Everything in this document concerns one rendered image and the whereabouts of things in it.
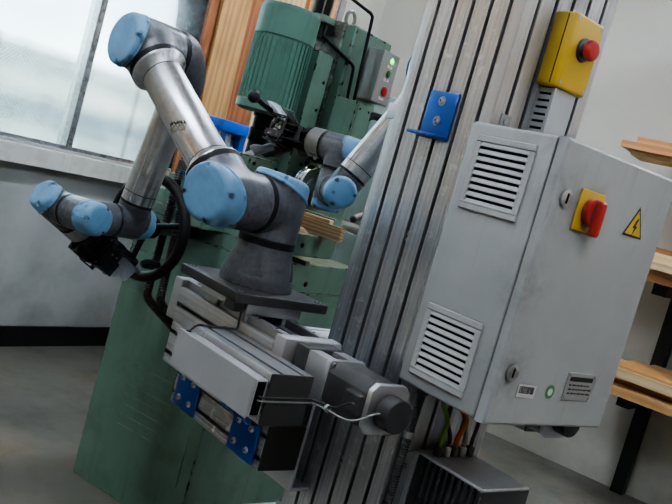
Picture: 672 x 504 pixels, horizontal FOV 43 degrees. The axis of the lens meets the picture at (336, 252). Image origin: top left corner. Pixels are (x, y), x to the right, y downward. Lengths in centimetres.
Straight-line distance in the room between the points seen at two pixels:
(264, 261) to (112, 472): 114
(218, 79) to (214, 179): 248
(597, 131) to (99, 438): 287
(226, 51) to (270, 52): 161
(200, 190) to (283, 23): 97
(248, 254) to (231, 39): 248
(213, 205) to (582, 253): 65
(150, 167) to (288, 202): 41
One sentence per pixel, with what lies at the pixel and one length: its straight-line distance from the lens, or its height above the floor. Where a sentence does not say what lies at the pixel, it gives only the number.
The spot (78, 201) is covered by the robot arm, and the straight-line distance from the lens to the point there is 193.
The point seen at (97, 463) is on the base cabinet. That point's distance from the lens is 268.
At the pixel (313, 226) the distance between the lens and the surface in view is 235.
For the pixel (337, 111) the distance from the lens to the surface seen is 258.
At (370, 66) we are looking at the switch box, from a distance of 268.
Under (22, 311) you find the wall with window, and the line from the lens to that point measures 385.
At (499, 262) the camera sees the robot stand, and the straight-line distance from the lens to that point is 139.
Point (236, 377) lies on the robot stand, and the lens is 143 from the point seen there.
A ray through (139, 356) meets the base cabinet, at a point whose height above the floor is 42.
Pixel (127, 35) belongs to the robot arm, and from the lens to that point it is 182.
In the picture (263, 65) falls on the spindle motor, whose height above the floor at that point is 131.
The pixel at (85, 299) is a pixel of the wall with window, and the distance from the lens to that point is 402.
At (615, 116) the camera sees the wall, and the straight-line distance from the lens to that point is 445.
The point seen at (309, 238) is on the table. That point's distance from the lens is 229.
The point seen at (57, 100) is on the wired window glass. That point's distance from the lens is 378.
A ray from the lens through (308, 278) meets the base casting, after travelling 251.
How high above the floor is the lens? 108
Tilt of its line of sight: 5 degrees down
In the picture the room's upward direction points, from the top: 16 degrees clockwise
